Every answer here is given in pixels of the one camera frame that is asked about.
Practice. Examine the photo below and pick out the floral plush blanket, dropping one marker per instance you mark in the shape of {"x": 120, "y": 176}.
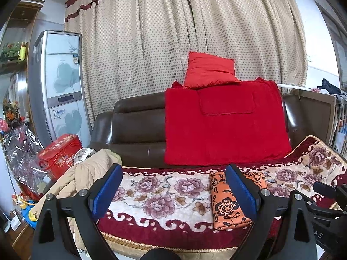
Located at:
{"x": 162, "y": 195}

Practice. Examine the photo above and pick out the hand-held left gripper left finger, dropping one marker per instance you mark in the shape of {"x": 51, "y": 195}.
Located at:
{"x": 107, "y": 192}

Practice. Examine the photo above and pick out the colourful plastic toy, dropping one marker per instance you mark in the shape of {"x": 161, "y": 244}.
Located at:
{"x": 31, "y": 214}

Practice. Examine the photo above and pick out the wooden display cabinet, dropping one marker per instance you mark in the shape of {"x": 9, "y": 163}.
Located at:
{"x": 19, "y": 16}

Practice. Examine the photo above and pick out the large red cushion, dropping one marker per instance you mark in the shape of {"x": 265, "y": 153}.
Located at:
{"x": 225, "y": 135}

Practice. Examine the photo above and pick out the white bar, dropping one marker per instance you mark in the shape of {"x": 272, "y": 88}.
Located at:
{"x": 290, "y": 85}

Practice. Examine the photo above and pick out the yellow bottle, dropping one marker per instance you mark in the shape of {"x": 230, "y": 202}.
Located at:
{"x": 23, "y": 51}

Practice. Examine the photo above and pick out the standing air conditioner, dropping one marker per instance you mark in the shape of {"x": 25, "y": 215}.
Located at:
{"x": 62, "y": 73}

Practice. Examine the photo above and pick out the small white box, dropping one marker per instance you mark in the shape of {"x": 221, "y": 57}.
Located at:
{"x": 12, "y": 223}

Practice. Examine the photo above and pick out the silver mosaic ball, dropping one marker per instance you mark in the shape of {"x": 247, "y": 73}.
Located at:
{"x": 84, "y": 155}

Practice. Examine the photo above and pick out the brown leather sofa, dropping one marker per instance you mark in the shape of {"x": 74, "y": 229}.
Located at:
{"x": 135, "y": 130}

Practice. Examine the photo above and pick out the beige dotted curtain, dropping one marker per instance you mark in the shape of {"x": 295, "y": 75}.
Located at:
{"x": 135, "y": 46}

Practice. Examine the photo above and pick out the clear plastic wrapping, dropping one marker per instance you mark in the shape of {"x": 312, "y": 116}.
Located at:
{"x": 21, "y": 154}

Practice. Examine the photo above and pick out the flower bouquet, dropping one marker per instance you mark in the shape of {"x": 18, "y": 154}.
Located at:
{"x": 10, "y": 112}

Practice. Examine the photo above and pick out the white wall socket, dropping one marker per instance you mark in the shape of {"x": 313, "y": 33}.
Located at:
{"x": 310, "y": 59}

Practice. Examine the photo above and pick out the window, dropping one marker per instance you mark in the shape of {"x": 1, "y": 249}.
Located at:
{"x": 338, "y": 51}

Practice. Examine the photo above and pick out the dark clothes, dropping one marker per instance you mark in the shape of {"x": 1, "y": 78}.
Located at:
{"x": 329, "y": 86}

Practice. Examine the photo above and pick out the wooden baby crib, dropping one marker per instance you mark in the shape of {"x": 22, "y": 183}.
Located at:
{"x": 311, "y": 113}

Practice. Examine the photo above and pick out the red gift box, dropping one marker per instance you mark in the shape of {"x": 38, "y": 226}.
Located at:
{"x": 59, "y": 154}

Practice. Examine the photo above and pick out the green plant ornament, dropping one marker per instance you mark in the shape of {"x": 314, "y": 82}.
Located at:
{"x": 10, "y": 51}

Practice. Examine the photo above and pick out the orange floral top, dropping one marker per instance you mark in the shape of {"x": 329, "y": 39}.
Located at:
{"x": 222, "y": 208}

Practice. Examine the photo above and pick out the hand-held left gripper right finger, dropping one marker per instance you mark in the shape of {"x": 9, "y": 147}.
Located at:
{"x": 241, "y": 195}

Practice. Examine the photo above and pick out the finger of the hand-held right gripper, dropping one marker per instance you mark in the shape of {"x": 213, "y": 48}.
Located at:
{"x": 324, "y": 188}
{"x": 322, "y": 208}

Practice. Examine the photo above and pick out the beige quilted jacket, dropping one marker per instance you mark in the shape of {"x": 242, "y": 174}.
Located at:
{"x": 89, "y": 168}

